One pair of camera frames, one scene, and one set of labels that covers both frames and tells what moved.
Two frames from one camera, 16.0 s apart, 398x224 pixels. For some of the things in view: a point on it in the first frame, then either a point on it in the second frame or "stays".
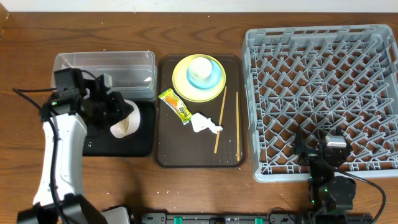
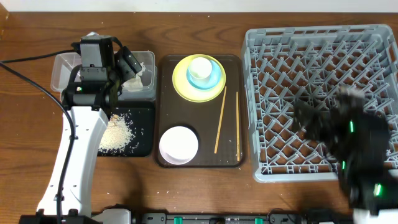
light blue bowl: x=207 y=83 stays
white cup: x=201 y=68 stays
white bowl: x=129 y=126 → x=178 y=145
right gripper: x=310 y=155 → x=321 y=118
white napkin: x=200 y=122 → x=135 y=83
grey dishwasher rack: x=335 y=79 stays
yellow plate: x=183 y=88 stays
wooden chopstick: x=238 y=142 stays
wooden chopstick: x=221 y=118 stays
